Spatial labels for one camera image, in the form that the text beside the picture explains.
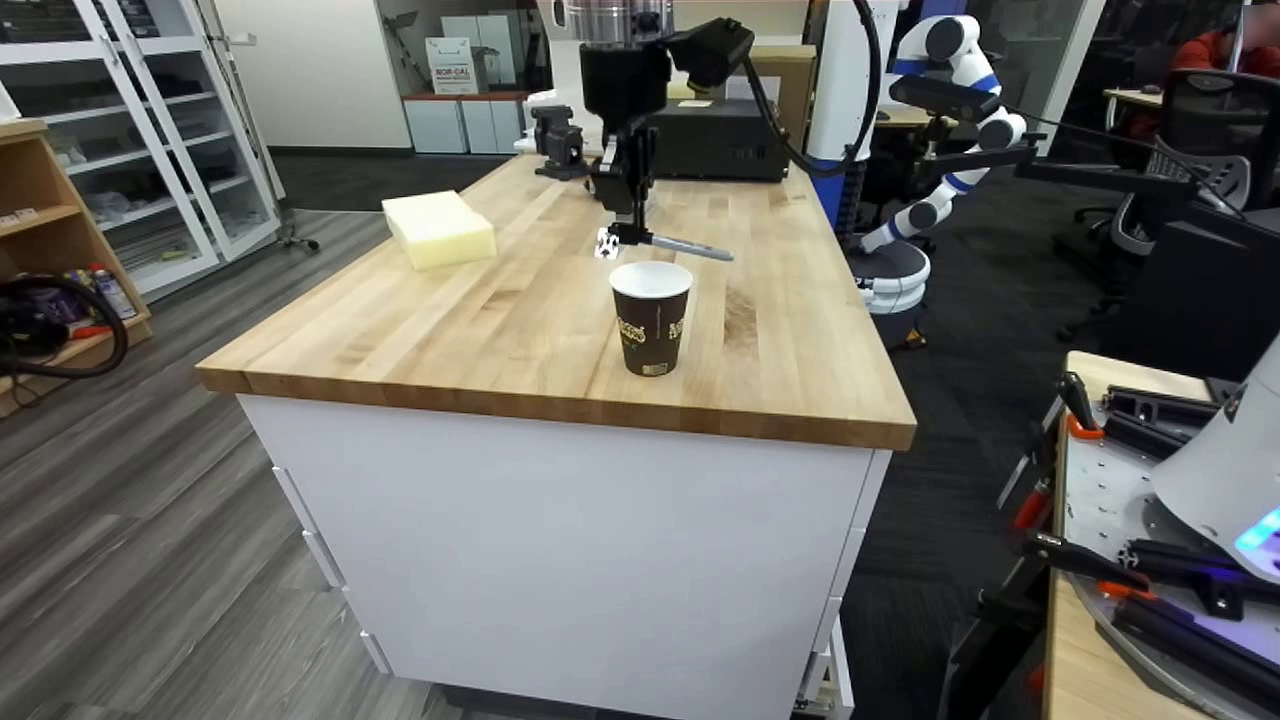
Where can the low white wall cabinet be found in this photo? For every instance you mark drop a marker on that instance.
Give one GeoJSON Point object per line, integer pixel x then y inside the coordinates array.
{"type": "Point", "coordinates": [465, 120]}

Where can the wooden workbench with clamps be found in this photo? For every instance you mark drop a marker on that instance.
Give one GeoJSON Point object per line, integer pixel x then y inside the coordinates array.
{"type": "Point", "coordinates": [1104, 494]}

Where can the black bench vise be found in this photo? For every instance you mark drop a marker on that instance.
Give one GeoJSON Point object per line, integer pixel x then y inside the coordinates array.
{"type": "Point", "coordinates": [559, 137]}

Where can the long wooden shelf unit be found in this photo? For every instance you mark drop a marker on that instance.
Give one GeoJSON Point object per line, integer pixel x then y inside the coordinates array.
{"type": "Point", "coordinates": [44, 223]}

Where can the white and blue robot column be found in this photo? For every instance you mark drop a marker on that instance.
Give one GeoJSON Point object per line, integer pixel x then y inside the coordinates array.
{"type": "Point", "coordinates": [851, 95]}

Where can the grey sheet cover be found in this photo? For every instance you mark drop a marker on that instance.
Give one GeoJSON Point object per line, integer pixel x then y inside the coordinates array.
{"type": "Point", "coordinates": [1234, 467]}

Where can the black mesh office chair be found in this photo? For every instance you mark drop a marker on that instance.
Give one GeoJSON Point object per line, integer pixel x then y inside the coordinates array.
{"type": "Point", "coordinates": [1194, 184]}

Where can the person in red shirt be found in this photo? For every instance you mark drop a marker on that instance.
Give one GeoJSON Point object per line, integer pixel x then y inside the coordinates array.
{"type": "Point", "coordinates": [1207, 50]}

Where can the white glass-door shelving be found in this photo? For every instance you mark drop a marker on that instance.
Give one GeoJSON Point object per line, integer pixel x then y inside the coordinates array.
{"type": "Point", "coordinates": [147, 134]}

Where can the black marker pen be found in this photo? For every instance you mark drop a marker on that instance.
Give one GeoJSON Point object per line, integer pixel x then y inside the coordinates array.
{"type": "Point", "coordinates": [695, 249]}

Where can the pale yellow foam block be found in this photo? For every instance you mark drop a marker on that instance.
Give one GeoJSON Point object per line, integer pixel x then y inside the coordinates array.
{"type": "Point", "coordinates": [438, 230]}

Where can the brown cardboard box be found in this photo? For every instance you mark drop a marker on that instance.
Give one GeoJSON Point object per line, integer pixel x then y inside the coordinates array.
{"type": "Point", "coordinates": [784, 72]}

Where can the brown paper coffee cup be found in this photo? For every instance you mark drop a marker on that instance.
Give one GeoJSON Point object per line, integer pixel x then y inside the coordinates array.
{"type": "Point", "coordinates": [650, 332]}

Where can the black equipment box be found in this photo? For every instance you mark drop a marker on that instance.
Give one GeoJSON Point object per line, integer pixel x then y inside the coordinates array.
{"type": "Point", "coordinates": [725, 143]}

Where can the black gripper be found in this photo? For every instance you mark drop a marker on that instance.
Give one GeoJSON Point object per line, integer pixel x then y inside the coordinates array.
{"type": "Point", "coordinates": [622, 106]}

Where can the white cabinet with wooden top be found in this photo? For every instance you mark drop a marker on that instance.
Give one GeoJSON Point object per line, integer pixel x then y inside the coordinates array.
{"type": "Point", "coordinates": [563, 563]}

